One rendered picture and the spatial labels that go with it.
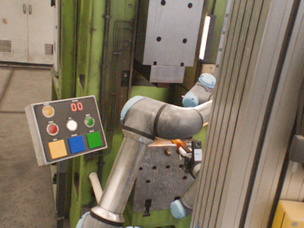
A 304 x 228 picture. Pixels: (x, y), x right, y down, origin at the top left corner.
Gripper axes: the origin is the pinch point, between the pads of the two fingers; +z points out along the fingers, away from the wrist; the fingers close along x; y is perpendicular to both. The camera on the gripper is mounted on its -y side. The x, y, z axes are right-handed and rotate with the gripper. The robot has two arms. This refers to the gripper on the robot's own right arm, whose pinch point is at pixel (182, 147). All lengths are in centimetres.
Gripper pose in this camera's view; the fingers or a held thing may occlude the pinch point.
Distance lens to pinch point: 182.3
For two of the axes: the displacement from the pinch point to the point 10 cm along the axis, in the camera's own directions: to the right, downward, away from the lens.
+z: -3.2, -3.5, 8.8
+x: 9.4, -0.1, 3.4
